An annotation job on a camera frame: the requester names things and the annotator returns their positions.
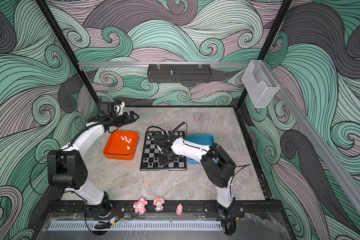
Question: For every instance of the blue plastic bin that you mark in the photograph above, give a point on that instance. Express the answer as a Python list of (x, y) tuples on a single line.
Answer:
[(205, 140)]

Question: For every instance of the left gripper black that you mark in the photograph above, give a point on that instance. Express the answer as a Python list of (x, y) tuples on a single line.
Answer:
[(131, 120)]

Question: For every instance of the pink patterned roll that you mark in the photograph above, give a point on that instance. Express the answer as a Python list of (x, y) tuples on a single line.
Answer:
[(197, 117)]

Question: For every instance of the small pink pig figurine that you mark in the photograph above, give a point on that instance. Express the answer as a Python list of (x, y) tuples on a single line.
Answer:
[(179, 209)]

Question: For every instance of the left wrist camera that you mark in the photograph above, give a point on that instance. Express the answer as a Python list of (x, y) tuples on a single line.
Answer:
[(111, 108)]

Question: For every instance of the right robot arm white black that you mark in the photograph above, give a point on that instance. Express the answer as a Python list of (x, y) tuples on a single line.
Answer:
[(217, 164)]

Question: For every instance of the aluminium rail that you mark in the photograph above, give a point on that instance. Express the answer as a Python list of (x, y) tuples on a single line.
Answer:
[(125, 64), (296, 105)]

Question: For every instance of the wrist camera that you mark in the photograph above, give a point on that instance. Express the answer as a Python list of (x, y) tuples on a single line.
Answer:
[(111, 108), (160, 138)]

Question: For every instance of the aluminium rail back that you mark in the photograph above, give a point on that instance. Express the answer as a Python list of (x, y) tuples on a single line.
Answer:
[(125, 64)]

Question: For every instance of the black hanging tray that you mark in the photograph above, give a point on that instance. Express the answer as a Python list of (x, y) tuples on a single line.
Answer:
[(179, 74)]

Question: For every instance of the clear plastic wall box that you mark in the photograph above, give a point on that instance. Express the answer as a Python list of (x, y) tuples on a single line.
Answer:
[(260, 83)]

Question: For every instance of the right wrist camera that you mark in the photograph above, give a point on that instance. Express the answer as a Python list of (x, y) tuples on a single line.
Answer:
[(160, 138)]

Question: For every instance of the pink hat doll figurine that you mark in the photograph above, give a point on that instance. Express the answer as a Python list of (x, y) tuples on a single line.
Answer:
[(159, 204)]

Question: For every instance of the orange plastic bin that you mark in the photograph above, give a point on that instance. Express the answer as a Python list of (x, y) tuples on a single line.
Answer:
[(116, 148)]

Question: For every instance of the white slotted cable duct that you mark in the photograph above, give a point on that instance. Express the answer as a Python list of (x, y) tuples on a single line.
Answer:
[(138, 226)]

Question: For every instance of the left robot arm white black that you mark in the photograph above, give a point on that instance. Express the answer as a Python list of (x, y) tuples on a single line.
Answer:
[(66, 167)]

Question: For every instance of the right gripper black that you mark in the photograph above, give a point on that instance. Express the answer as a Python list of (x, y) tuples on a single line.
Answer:
[(164, 162)]

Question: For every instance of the pink big-eared figurine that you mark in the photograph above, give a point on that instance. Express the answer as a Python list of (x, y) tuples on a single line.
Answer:
[(140, 206)]

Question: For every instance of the aluminium rail right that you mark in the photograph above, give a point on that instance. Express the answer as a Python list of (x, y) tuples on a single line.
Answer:
[(296, 105)]

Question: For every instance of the black white chessboard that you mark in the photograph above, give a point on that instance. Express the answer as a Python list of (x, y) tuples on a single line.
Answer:
[(150, 159)]

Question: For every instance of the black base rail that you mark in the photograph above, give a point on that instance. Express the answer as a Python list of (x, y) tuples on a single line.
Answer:
[(204, 208)]

